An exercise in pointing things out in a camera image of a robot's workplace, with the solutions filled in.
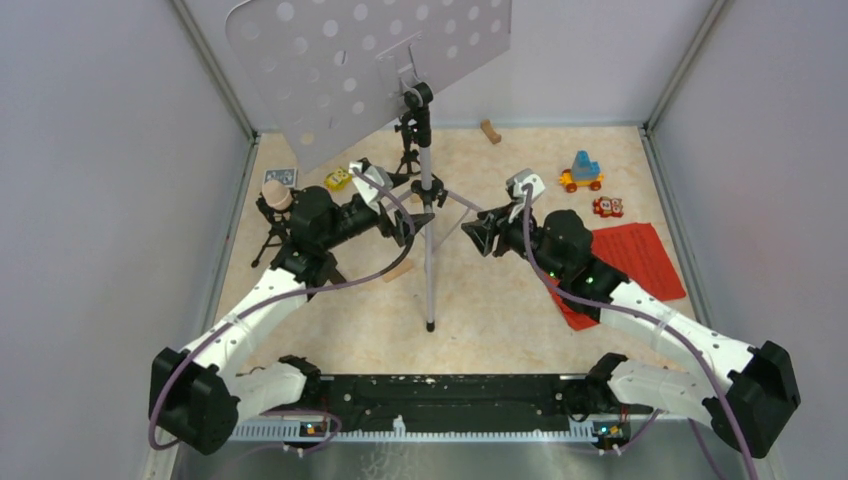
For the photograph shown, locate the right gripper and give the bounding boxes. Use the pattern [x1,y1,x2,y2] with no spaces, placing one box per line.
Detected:
[461,199,566,282]

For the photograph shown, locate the toy microphone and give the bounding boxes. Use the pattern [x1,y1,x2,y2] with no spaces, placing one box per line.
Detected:
[251,178,300,268]

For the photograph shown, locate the red sheet music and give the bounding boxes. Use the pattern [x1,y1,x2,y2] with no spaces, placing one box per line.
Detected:
[551,222,688,332]

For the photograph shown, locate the silver music stand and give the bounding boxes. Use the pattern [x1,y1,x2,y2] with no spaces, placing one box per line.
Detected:
[223,0,515,333]

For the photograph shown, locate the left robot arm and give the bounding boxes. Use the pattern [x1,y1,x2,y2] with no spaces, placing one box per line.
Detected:
[147,186,433,455]

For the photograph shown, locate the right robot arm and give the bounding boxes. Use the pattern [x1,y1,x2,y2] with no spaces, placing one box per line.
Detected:
[461,206,801,459]

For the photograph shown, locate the lying wooden block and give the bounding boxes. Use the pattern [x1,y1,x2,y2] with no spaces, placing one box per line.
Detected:
[382,259,415,283]

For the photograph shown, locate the small black tripod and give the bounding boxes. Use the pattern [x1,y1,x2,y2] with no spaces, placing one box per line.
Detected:
[389,149,421,186]

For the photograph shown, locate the yellow toy block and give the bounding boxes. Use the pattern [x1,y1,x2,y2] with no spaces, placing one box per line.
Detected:
[324,167,352,192]

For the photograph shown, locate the upright wooden block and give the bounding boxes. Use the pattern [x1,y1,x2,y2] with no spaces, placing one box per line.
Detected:
[480,119,502,145]

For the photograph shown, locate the yellow toy car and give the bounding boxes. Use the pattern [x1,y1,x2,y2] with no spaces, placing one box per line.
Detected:
[558,150,604,193]

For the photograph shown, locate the red owl toy block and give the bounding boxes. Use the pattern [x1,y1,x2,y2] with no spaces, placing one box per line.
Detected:
[592,196,624,218]

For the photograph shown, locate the blue playing card box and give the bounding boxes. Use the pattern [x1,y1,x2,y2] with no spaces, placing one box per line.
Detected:
[263,168,298,188]

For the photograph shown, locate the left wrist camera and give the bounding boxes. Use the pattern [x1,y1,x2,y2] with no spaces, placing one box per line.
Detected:
[348,158,395,215]

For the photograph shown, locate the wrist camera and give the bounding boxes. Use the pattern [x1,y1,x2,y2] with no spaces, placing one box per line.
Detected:
[505,168,546,222]
[348,158,395,215]

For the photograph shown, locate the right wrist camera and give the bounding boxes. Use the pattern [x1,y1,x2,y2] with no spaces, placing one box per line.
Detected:
[505,168,546,222]

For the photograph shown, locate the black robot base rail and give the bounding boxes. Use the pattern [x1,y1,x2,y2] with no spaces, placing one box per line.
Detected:
[284,374,654,435]

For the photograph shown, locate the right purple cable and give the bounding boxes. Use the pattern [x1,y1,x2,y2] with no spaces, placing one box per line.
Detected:
[521,184,760,480]

